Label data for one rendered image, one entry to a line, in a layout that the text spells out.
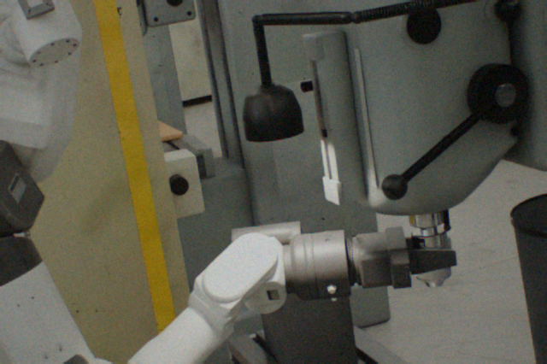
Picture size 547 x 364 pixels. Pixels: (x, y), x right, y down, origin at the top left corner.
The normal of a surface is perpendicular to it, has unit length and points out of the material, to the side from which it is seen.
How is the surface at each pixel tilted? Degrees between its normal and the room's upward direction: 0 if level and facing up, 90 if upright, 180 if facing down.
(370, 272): 90
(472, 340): 0
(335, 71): 90
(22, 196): 72
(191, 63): 90
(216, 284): 42
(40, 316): 78
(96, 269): 90
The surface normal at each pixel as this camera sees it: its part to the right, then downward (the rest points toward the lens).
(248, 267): -0.14, -0.53
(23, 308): 0.37, -0.03
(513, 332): -0.15, -0.95
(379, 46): -0.47, 0.30
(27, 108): 0.44, -0.40
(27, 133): 0.33, 0.29
